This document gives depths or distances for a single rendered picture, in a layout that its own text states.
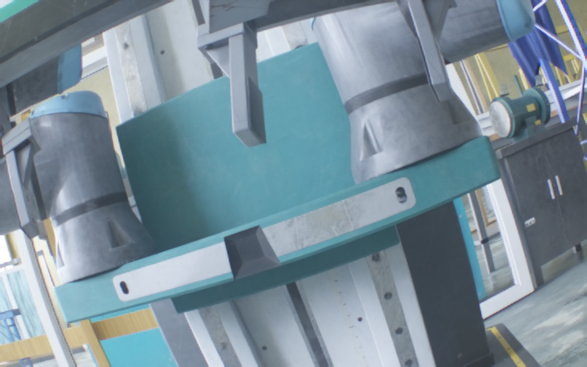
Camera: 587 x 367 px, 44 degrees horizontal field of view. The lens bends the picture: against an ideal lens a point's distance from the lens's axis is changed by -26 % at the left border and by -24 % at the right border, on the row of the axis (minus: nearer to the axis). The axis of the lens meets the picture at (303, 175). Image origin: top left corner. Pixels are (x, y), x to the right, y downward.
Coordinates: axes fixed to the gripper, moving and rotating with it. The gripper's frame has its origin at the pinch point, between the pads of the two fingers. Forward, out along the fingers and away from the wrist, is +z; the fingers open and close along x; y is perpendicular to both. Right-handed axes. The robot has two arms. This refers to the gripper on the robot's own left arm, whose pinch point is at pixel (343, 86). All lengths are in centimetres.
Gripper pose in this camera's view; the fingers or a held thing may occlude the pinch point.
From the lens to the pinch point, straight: 60.4
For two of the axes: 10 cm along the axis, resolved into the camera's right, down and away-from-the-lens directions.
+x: 9.4, -2.3, -2.5
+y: -3.2, -3.7, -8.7
